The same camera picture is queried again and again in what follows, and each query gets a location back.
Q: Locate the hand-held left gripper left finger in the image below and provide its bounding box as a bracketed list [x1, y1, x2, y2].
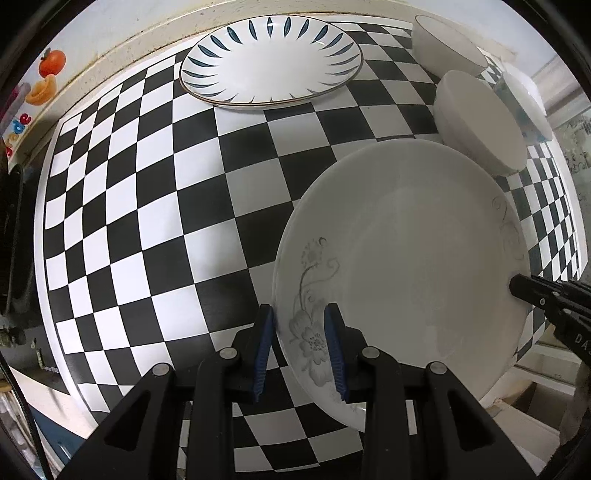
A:
[60, 304, 278, 480]

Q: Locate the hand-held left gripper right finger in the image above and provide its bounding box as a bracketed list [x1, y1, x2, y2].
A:
[323, 303, 537, 480]

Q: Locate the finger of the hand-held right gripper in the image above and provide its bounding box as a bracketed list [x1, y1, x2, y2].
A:
[509, 274, 563, 306]

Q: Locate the white plate grey floral print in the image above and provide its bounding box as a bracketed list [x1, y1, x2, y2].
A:
[271, 141, 533, 433]

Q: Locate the white bowl blue pattern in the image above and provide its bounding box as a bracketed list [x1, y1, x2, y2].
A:
[495, 70, 554, 145]

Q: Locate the white plate blue leaf rim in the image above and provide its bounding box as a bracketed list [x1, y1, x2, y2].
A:
[180, 15, 365, 109]

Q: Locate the patterned glass door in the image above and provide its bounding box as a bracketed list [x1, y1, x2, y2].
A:
[551, 108, 591, 178]

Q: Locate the black white checkered mat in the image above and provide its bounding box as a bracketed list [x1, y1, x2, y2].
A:
[34, 18, 580, 469]

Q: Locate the fruit wall sticker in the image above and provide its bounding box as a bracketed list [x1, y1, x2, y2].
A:
[4, 47, 68, 158]

